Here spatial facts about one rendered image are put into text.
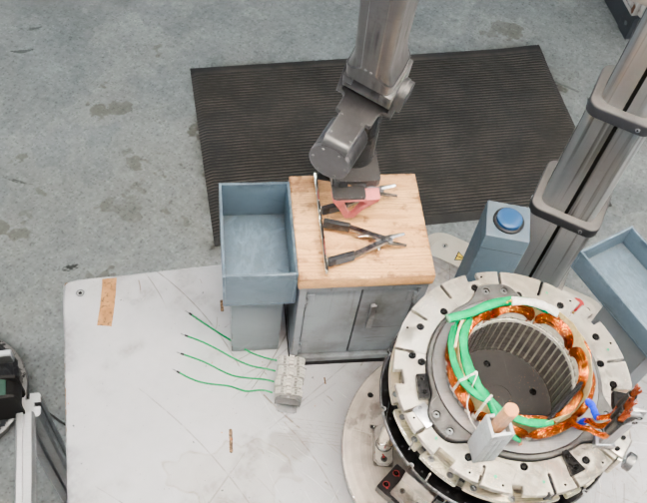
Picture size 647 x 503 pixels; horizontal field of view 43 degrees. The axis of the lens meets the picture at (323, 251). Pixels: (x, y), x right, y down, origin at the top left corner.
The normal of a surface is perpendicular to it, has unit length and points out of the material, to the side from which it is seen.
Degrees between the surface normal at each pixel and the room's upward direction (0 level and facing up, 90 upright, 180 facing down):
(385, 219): 0
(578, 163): 90
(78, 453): 0
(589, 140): 90
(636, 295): 0
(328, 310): 90
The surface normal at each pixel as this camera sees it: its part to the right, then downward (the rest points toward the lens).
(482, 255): -0.16, 0.81
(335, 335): 0.10, 0.84
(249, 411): 0.10, -0.55
